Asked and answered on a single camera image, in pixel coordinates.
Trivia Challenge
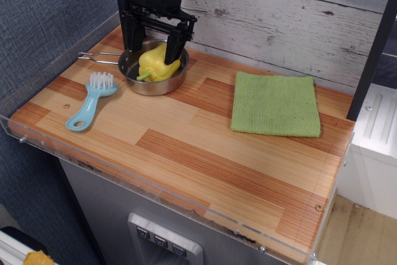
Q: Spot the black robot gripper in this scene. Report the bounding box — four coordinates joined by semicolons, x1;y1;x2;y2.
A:
121;0;197;65

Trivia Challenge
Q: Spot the green towel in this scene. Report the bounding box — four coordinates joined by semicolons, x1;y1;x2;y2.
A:
230;71;321;138

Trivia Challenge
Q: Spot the black vertical post right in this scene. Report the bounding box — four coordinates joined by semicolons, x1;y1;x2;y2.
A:
346;0;396;121

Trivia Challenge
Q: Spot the yellow toy bell pepper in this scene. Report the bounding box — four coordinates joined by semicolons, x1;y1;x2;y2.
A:
136;43;181;83

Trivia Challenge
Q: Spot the silver button panel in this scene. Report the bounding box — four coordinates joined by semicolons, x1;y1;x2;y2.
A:
128;212;204;264

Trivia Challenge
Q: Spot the light blue dish brush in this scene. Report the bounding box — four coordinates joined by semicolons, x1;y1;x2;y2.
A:
65;72;118;132

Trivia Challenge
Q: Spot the clear acrylic table guard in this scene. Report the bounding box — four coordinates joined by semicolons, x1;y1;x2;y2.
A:
1;29;354;264

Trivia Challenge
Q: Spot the grey metal cabinet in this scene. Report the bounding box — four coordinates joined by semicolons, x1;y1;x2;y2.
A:
60;160;282;264

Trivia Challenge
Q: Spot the yellow and black object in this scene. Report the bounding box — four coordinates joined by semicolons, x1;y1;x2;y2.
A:
0;251;55;265

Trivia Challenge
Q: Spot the small steel pan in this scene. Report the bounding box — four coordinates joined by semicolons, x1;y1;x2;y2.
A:
76;40;190;97

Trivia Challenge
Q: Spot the white appliance on right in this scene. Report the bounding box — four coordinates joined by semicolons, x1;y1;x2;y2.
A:
337;84;396;218

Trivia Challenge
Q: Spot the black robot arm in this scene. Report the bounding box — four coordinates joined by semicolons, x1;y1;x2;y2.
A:
118;0;197;65

